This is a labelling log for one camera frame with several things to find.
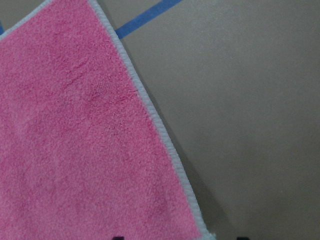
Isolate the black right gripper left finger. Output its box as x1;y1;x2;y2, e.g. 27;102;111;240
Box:
112;236;124;240

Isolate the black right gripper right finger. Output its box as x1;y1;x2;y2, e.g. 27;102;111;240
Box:
236;236;249;240

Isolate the pink and grey towel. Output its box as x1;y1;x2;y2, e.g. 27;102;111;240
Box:
0;0;215;240

